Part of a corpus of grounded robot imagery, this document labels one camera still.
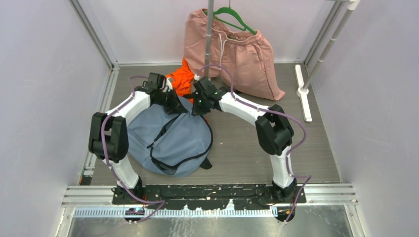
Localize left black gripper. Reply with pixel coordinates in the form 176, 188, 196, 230
155, 87, 188, 114

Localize blue student backpack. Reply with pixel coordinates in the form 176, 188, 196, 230
127, 97, 213, 177

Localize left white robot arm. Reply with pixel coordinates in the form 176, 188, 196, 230
88, 73, 186, 204

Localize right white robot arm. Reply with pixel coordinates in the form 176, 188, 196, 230
192, 76, 296, 203

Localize orange cloth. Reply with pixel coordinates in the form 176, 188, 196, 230
166, 58, 195, 96

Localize pink shorts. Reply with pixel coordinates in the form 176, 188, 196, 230
184, 8, 285, 101

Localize green clothes hanger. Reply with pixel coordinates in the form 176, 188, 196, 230
213, 6, 257, 35

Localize left rack pole with foot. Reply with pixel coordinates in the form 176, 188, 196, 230
204, 0, 214, 78

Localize rack pole with foot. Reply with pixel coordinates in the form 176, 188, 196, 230
204, 0, 214, 78
294, 0, 360, 122

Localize right rack pole with foot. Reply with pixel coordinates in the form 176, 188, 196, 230
294, 0, 360, 122

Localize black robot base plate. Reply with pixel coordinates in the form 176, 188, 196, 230
111, 184, 306, 210

